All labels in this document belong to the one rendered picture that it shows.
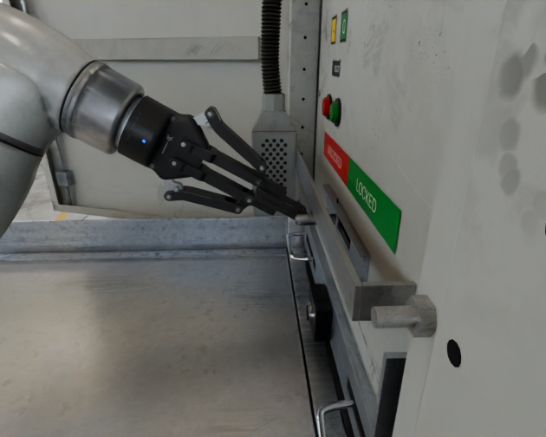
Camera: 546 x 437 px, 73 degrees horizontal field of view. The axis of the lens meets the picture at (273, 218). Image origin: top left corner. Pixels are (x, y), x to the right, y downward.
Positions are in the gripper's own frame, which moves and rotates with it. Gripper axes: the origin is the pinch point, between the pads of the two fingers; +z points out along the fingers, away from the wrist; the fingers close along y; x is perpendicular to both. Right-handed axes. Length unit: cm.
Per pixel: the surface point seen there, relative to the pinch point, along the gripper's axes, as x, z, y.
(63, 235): -22.2, -28.3, 33.2
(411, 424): 34.5, 1.2, -4.5
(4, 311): -3.3, -27.1, 36.9
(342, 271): 21.8, 1.3, -4.0
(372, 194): 14.5, 3.1, -8.9
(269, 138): -13.4, -3.7, -4.5
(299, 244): -22.3, 13.3, 12.5
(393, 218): 19.9, 3.1, -8.9
